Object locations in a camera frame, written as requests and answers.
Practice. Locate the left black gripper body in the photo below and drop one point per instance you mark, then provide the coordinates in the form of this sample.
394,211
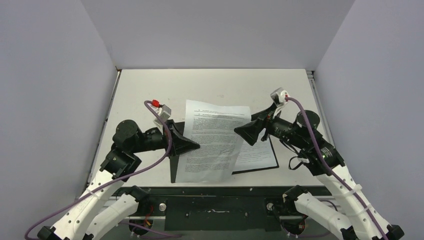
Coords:
165,137

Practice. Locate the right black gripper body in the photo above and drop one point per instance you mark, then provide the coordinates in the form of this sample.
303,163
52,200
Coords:
263,122

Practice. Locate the grey and black folder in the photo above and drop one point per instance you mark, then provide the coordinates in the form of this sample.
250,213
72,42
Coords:
213,162

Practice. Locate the printed paper sheet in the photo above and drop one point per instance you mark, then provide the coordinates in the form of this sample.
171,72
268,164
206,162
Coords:
258,157
210,115

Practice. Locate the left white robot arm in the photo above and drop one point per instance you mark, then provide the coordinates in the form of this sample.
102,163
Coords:
87,220

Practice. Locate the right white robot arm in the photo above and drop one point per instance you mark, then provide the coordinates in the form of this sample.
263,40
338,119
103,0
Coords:
360,220

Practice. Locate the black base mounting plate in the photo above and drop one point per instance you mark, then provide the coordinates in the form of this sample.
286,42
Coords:
243,208

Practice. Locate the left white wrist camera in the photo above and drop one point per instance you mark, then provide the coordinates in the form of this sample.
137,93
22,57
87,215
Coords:
164,113

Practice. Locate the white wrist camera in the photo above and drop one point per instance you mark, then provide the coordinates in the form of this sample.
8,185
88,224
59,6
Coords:
279,97
164,113

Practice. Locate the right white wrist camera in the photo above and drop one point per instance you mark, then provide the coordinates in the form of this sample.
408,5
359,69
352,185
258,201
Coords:
279,97

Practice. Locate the aluminium frame rail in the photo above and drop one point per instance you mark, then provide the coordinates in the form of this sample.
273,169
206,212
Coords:
329,218

